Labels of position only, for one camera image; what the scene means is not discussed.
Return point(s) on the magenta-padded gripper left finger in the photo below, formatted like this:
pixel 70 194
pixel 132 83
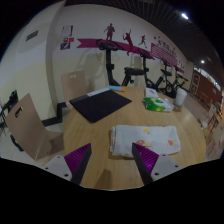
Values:
pixel 60 165

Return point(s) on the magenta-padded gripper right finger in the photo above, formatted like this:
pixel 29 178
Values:
pixel 164 165

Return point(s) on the white printed towel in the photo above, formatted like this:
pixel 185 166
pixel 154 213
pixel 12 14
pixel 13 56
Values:
pixel 150 138

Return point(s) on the black waste bin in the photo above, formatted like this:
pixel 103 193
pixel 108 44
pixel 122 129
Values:
pixel 16 142

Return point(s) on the brown round coaster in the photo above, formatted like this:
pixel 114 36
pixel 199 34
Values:
pixel 178 108

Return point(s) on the green wet wipes pack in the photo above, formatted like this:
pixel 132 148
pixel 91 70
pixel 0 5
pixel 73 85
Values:
pixel 158 104

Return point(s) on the group of wooden chairs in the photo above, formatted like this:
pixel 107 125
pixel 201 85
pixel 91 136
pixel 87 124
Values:
pixel 213 126

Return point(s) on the white paper cup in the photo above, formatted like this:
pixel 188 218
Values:
pixel 181 96

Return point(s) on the black mouse pad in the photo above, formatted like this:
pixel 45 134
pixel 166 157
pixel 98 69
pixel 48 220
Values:
pixel 100 105

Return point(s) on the white tissue pack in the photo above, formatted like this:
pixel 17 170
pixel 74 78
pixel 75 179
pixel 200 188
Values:
pixel 151 92

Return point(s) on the black desk with clutter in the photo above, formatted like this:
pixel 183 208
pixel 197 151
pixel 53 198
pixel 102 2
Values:
pixel 8 106

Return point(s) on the plain plywood chair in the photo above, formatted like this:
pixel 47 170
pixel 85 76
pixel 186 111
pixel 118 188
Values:
pixel 74 86

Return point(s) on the black exercise bike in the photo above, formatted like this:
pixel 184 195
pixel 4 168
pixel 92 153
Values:
pixel 108 63
pixel 181 83
pixel 146 73
pixel 167 85

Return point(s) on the blue and orange tube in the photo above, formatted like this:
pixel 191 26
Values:
pixel 116 88

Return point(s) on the ceiling light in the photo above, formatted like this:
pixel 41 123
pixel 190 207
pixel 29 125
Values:
pixel 202 61
pixel 184 16

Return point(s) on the purple wall poster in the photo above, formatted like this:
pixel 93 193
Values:
pixel 65 46

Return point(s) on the orange wall sign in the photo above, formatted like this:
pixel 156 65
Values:
pixel 68 40

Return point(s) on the grey wall vent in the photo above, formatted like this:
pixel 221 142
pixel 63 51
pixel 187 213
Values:
pixel 32 35

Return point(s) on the white wall poster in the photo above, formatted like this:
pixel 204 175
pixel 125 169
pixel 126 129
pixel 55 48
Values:
pixel 67 31

